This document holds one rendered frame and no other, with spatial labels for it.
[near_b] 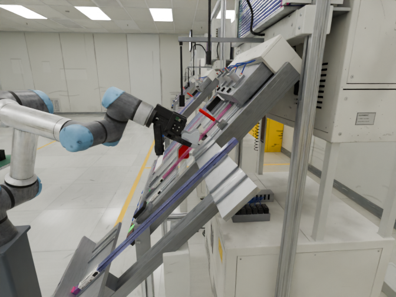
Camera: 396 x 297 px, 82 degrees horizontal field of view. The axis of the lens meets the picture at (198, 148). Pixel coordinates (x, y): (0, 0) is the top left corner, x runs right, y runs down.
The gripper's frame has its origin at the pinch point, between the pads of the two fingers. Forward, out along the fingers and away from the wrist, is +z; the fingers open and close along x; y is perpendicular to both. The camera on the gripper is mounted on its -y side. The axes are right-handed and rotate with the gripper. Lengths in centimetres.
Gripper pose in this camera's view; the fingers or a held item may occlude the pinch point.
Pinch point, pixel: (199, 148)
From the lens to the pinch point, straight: 81.1
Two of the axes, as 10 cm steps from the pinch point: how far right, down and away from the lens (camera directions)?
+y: 4.7, -8.6, -2.1
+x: -0.8, -2.7, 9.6
